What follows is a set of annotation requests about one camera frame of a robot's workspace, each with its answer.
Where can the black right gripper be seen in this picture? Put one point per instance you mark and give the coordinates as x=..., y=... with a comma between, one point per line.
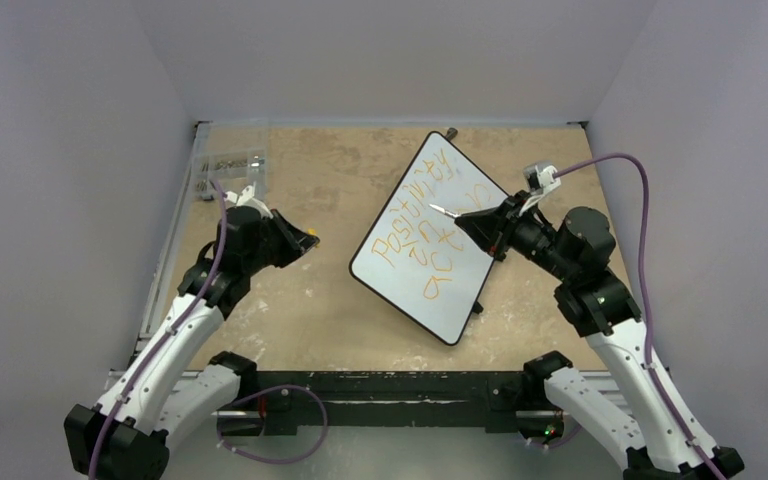
x=503, y=225

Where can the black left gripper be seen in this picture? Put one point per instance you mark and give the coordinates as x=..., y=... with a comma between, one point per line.
x=296, y=242

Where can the white board marker pen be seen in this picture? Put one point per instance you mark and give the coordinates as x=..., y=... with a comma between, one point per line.
x=443, y=211

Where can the white whiteboard black frame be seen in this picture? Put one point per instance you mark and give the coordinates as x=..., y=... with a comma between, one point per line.
x=418, y=260

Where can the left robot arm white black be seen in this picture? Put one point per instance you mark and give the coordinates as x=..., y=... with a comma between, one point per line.
x=132, y=429

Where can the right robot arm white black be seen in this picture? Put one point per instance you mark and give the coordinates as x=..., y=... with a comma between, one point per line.
x=657, y=436

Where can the clear plastic screw box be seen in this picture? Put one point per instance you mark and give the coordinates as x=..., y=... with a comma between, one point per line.
x=235, y=170

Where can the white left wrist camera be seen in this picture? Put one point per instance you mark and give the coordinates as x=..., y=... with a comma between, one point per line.
x=247, y=197

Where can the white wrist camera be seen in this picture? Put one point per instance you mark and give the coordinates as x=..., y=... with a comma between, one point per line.
x=247, y=197
x=541, y=180

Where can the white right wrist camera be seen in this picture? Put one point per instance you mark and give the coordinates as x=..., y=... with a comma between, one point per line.
x=541, y=180

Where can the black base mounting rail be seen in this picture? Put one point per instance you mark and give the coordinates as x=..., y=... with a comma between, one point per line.
x=495, y=402

